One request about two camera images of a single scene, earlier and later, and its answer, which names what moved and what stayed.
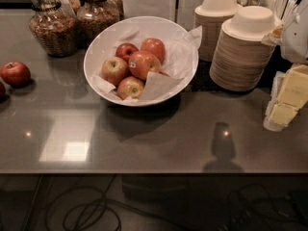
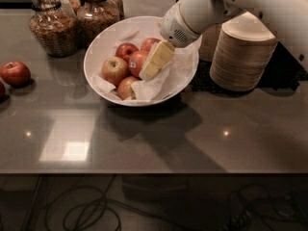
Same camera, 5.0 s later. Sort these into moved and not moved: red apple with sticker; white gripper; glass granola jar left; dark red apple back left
Moved: white gripper
Not moved: dark red apple back left; glass granola jar left; red apple with sticker
